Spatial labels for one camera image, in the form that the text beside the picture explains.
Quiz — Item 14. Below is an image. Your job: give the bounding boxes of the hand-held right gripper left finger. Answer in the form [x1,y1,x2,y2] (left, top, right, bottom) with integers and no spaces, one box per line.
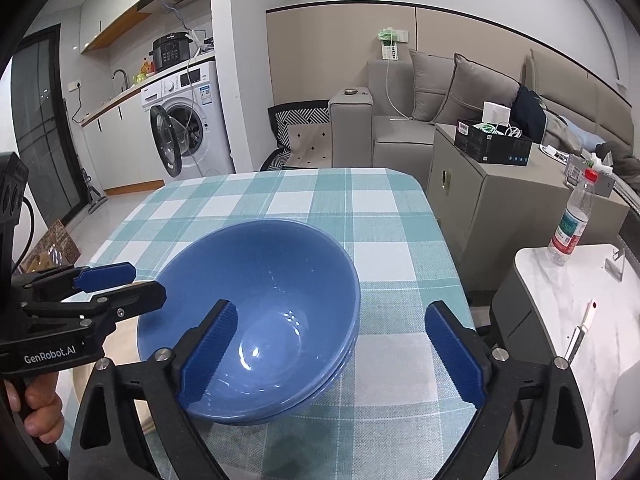
[70,298,238,480]

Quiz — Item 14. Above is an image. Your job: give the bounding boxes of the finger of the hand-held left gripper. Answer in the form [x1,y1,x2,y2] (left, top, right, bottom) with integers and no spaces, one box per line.
[15,261,137,301]
[22,281,167,333]

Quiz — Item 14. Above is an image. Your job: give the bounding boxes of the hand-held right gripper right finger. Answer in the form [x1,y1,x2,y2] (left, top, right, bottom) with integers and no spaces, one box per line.
[424,300,587,480]

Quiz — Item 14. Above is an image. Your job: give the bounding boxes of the beige plate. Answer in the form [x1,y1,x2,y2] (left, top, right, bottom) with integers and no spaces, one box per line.
[72,330,163,436]

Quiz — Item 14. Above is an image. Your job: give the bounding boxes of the person's left hand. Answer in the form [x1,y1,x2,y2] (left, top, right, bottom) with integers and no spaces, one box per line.
[2,372,66,441]

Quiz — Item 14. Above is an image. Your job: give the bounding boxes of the cardboard box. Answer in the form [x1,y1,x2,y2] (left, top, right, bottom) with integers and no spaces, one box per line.
[20,219,81,273]

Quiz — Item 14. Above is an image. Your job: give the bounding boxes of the stick vacuum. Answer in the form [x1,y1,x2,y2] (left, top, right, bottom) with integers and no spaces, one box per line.
[80,167,108,213]

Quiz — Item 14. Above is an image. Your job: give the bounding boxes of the white marble table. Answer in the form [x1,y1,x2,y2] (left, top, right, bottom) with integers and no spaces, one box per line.
[490,244,640,480]

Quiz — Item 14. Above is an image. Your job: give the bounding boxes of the white lower cabinets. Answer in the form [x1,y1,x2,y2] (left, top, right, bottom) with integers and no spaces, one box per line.
[82,90,166,196]

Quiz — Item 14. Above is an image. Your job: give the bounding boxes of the white cabinets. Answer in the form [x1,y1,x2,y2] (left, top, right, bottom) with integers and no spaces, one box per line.
[80,0,211,53]
[82,90,166,196]

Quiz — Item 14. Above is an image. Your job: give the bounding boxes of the white pen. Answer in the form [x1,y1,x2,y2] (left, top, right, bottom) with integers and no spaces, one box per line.
[565,300,599,363]

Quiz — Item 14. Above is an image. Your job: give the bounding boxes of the black glass door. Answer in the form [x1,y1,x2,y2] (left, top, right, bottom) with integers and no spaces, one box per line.
[10,24,86,231]

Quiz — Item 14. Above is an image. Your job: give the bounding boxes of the grey side cabinet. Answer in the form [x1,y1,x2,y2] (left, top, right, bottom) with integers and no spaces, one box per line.
[427,123,631,291]

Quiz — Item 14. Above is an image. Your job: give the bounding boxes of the teal checkered tablecloth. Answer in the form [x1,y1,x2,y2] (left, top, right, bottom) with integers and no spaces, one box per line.
[52,167,501,480]

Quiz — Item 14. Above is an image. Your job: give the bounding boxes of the plastic water bottle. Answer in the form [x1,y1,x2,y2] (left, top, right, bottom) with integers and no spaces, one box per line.
[547,169,600,267]

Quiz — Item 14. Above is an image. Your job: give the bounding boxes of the white washing machine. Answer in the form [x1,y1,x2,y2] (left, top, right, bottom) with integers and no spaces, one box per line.
[141,57,236,181]

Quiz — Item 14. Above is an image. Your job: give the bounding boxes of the black box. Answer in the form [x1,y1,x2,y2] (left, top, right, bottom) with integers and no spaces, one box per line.
[454,119,533,166]

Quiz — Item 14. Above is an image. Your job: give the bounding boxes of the tissue box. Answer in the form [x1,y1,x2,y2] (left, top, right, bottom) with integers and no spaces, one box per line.
[564,152,616,198]

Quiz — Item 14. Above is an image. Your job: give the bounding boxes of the black pressure cooker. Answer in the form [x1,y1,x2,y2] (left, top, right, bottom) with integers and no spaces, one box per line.
[150,33,193,72]

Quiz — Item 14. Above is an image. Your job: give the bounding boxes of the small white box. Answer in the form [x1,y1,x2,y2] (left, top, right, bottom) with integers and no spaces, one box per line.
[482,101,512,128]

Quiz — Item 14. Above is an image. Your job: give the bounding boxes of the grey clothing pile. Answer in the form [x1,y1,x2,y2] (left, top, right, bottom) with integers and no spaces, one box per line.
[545,110,640,186]

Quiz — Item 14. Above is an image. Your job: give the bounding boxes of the grey sofa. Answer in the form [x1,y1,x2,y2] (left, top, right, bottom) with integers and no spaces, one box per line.
[328,50,640,171]

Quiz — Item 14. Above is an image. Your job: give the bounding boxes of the white upper cabinets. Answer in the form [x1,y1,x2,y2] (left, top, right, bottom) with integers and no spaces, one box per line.
[80,0,211,53]

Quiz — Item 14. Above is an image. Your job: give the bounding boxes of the dark navy cushion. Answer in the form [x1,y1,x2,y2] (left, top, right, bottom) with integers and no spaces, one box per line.
[510,85,547,143]

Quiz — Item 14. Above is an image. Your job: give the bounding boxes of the grey cushion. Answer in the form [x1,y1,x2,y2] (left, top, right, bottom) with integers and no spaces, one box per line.
[409,49,458,123]
[432,52,521,126]

